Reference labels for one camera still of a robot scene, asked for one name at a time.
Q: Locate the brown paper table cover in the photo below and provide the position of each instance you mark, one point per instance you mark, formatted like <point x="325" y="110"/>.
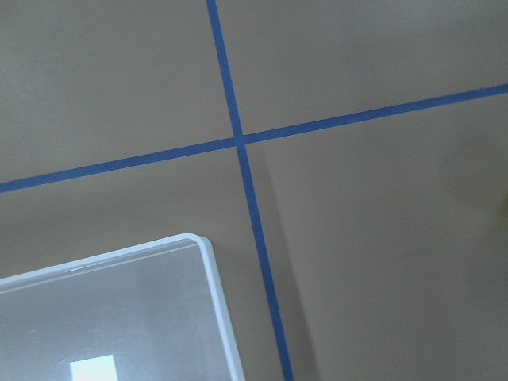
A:
<point x="346" y="159"/>

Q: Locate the clear plastic storage box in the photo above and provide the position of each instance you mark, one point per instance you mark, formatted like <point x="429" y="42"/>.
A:
<point x="158" y="308"/>

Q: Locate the white label in box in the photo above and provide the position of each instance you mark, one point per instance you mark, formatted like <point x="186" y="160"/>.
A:
<point x="102" y="368"/>

